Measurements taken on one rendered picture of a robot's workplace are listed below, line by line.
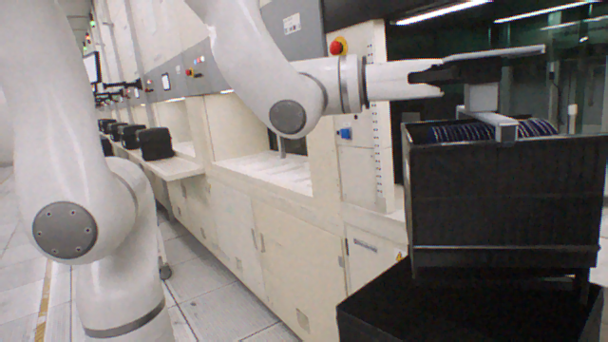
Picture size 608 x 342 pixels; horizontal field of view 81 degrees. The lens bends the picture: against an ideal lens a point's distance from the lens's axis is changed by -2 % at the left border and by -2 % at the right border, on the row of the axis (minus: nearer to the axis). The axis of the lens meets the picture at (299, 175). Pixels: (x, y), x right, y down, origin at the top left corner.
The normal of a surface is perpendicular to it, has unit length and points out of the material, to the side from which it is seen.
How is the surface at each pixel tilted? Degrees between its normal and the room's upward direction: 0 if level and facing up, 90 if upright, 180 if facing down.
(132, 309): 86
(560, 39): 90
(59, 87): 78
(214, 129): 90
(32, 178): 63
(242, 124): 90
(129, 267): 30
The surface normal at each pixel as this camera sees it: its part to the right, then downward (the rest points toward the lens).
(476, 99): -0.22, 0.25
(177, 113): 0.54, 0.14
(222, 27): -0.61, -0.17
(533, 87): -0.84, 0.22
